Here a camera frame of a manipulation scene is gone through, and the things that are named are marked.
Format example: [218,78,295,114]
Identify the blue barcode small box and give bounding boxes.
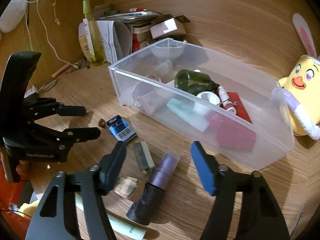
[106,114,137,142]

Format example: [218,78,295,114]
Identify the tall yellow spray bottle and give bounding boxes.
[82,0,106,66]

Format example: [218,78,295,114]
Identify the stack of books and papers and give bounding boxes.
[97,10,190,52]

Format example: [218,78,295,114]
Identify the red foil pouch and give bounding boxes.
[204,91,258,152]

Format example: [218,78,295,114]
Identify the pale yellow-green stick tube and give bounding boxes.
[75,192,147,240]

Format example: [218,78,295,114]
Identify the white folded paper bag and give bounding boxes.
[78,20,132,64]

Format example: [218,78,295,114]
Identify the mint green white tube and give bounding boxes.
[167,98,209,132]

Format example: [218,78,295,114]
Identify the white red-capped tube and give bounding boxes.
[217,86,236,115]

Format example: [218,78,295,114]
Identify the white bowl of stones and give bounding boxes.
[151,40,187,61]

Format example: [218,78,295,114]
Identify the person's left hand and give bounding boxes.
[16,160,29,176]

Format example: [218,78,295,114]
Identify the small brown nut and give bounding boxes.
[98,119,106,128]

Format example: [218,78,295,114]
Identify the small green rectangular bottle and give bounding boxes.
[132,141,155,176]

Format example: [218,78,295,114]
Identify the white hanging cord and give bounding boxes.
[23,0,81,69]

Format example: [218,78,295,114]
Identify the small white pink box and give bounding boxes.
[150,18,186,39]

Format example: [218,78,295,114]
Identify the purple black cosmetic tube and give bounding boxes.
[126,151,180,226]

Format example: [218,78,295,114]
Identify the white fluffy pompom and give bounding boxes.
[0,0,27,33]

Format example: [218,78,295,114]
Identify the clear plastic storage bin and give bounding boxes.
[109,43,295,170]

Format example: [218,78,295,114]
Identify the pink butterfly keychain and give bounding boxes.
[217,98,238,106]

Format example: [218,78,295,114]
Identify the pink beaded bracelet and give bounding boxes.
[131,74,163,108]

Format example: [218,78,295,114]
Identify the dark green glass bottle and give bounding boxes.
[174,69,220,96]

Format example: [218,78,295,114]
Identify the white tape roll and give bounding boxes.
[194,91,221,115]

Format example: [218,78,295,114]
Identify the red white marker pen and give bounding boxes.
[129,8,148,12]

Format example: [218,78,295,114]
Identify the yellow chick bunny plush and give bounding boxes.
[278,13,319,141]

